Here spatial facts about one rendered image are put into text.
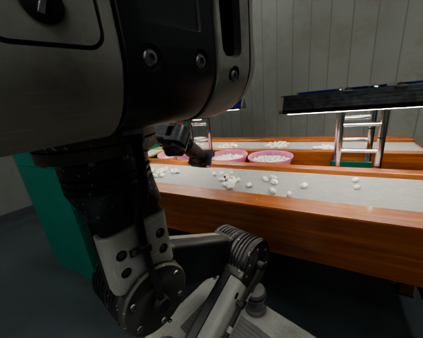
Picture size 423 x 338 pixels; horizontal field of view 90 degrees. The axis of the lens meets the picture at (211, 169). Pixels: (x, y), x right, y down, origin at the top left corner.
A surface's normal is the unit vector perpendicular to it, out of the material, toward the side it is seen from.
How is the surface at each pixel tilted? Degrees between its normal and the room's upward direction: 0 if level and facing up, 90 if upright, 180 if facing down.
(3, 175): 90
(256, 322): 0
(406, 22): 90
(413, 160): 90
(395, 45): 90
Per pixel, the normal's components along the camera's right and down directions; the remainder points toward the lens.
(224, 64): 0.74, 0.23
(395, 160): -0.45, 0.33
